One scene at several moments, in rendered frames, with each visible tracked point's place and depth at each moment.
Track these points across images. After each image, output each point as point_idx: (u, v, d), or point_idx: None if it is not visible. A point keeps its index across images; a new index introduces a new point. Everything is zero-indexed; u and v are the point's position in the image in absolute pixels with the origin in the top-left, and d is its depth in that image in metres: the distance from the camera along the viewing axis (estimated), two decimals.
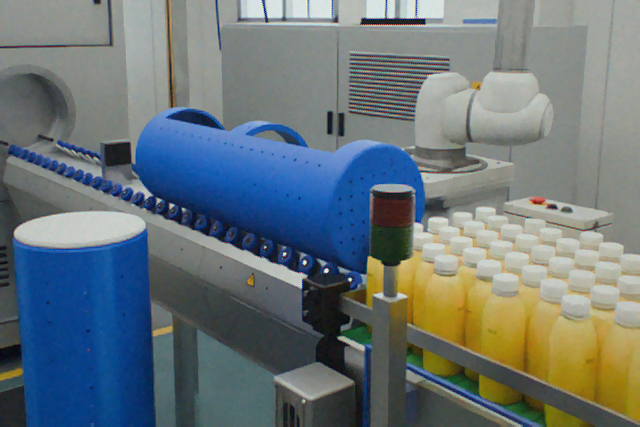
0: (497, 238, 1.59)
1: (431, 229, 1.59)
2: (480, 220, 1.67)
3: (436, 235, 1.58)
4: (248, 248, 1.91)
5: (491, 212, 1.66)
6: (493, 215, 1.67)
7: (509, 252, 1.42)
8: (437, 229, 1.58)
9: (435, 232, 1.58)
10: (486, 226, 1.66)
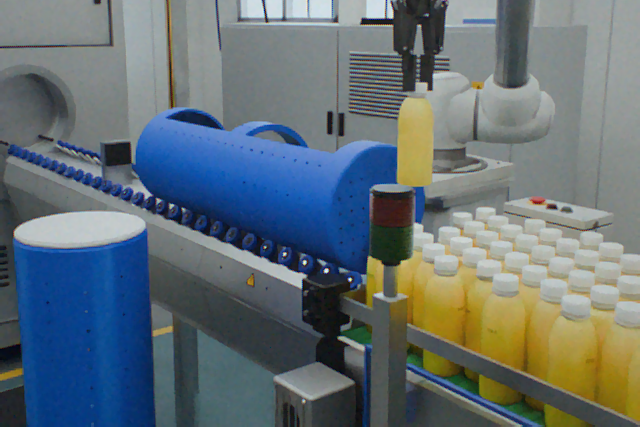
0: (497, 238, 1.59)
1: (409, 92, 1.54)
2: (480, 220, 1.67)
3: (414, 98, 1.54)
4: (248, 248, 1.91)
5: (491, 212, 1.66)
6: (493, 215, 1.67)
7: (509, 252, 1.42)
8: (415, 91, 1.53)
9: (413, 94, 1.53)
10: (486, 226, 1.66)
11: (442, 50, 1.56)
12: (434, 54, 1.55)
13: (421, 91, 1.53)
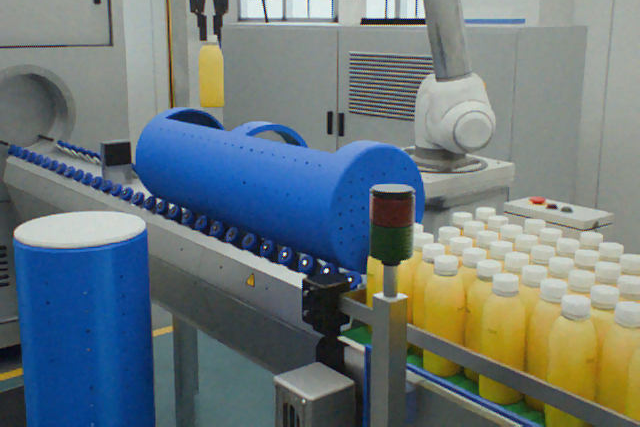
0: (497, 238, 1.59)
1: (204, 41, 2.23)
2: (480, 220, 1.67)
3: (207, 45, 2.23)
4: (248, 248, 1.91)
5: (491, 212, 1.66)
6: (493, 215, 1.67)
7: (509, 252, 1.42)
8: (207, 40, 2.22)
9: (206, 43, 2.23)
10: (486, 226, 1.66)
11: (227, 12, 2.25)
12: (221, 15, 2.24)
13: (211, 40, 2.23)
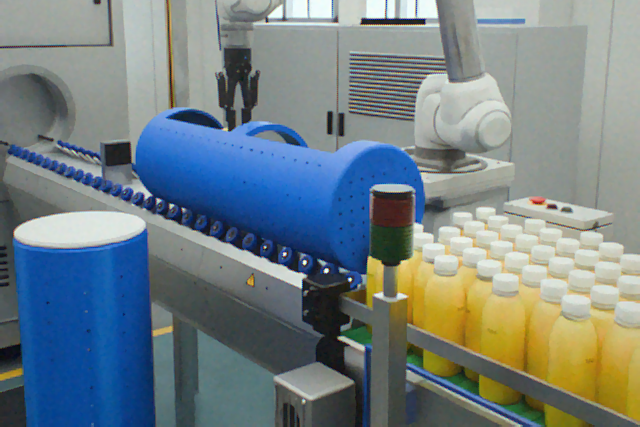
0: (497, 238, 1.59)
1: None
2: (480, 220, 1.67)
3: None
4: (248, 248, 1.91)
5: (491, 212, 1.66)
6: (493, 215, 1.67)
7: (509, 252, 1.42)
8: None
9: None
10: (486, 226, 1.66)
11: (256, 105, 2.20)
12: (250, 108, 2.19)
13: None
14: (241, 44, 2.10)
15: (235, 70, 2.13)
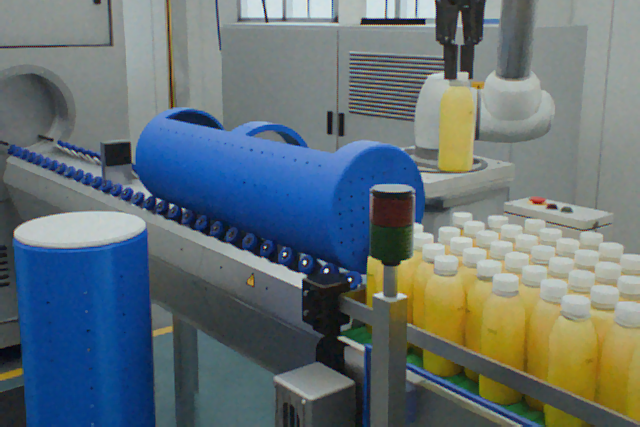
0: (497, 238, 1.59)
1: None
2: (452, 83, 1.61)
3: None
4: (248, 248, 1.91)
5: (463, 74, 1.60)
6: (465, 77, 1.61)
7: (509, 252, 1.42)
8: None
9: None
10: (458, 88, 1.60)
11: (481, 40, 1.63)
12: (474, 44, 1.62)
13: None
14: None
15: None
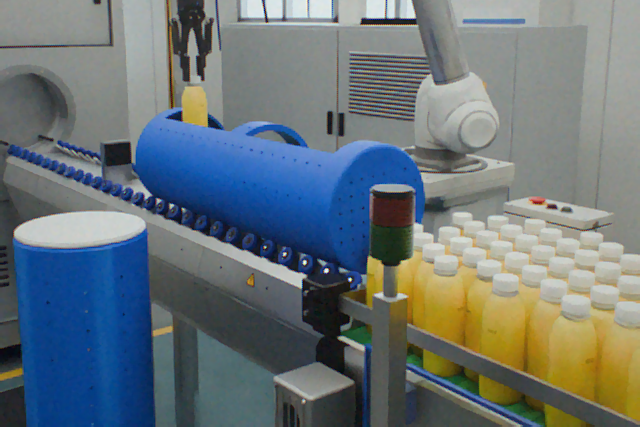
0: (497, 238, 1.59)
1: None
2: (188, 84, 2.22)
3: None
4: (248, 248, 1.91)
5: (195, 77, 2.21)
6: (197, 80, 2.22)
7: (509, 252, 1.42)
8: None
9: None
10: (192, 88, 2.21)
11: (211, 52, 2.24)
12: (205, 55, 2.23)
13: None
14: None
15: (188, 16, 2.17)
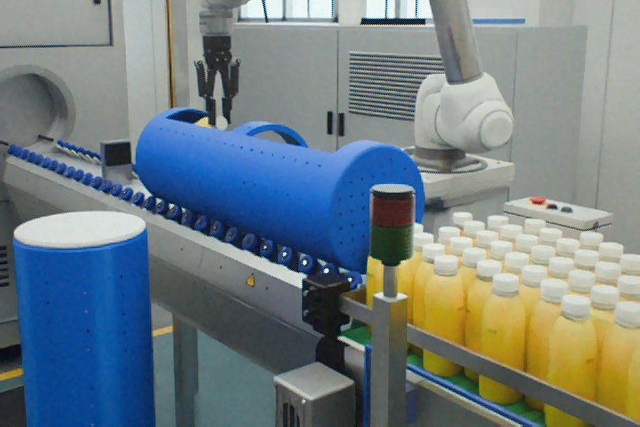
0: (497, 238, 1.59)
1: None
2: (211, 126, 2.15)
3: None
4: (248, 248, 1.91)
5: (220, 130, 2.14)
6: (221, 130, 2.15)
7: (509, 252, 1.42)
8: None
9: None
10: None
11: (237, 94, 2.16)
12: (231, 97, 2.15)
13: None
14: (220, 32, 2.06)
15: (214, 58, 2.10)
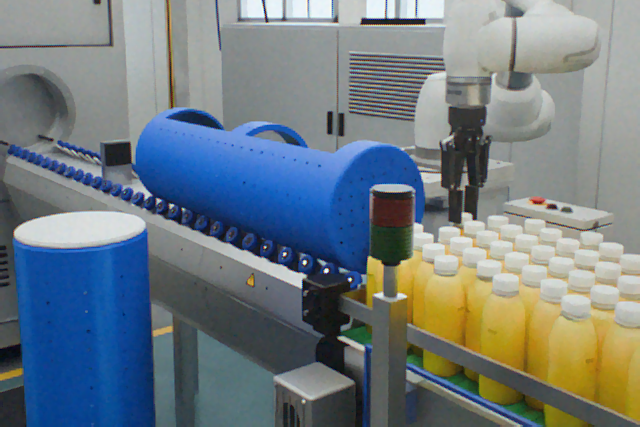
0: (497, 238, 1.59)
1: None
2: None
3: None
4: (248, 248, 1.91)
5: None
6: None
7: (509, 252, 1.42)
8: None
9: None
10: None
11: (485, 182, 1.65)
12: (478, 186, 1.64)
13: None
14: (479, 104, 1.55)
15: (465, 137, 1.58)
